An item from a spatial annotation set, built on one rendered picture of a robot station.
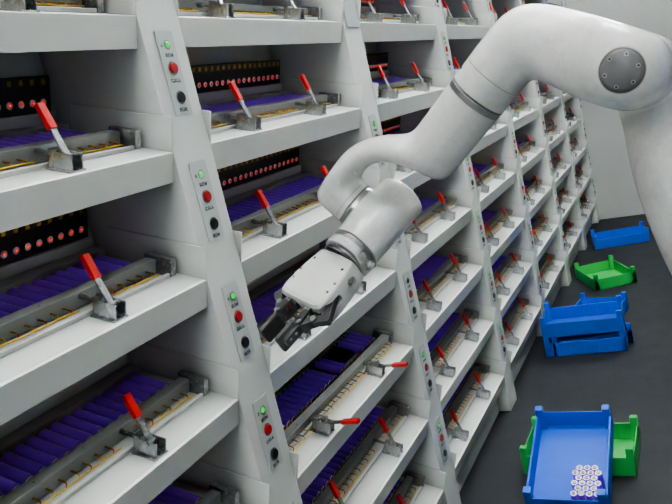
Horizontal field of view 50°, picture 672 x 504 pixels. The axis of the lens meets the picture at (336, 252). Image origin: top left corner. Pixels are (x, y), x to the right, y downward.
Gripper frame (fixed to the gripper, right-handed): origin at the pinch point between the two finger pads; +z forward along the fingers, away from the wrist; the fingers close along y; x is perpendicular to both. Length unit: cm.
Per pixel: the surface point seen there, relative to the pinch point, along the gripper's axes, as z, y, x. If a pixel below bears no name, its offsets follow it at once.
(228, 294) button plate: 1.1, 6.9, 7.0
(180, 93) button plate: -14.1, 15.2, 32.8
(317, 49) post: -62, 51, 3
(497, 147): -146, 95, -108
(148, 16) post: -18, 18, 43
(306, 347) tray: -5.1, 10.6, -17.2
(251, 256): -7.1, 11.8, 5.2
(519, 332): -92, 61, -149
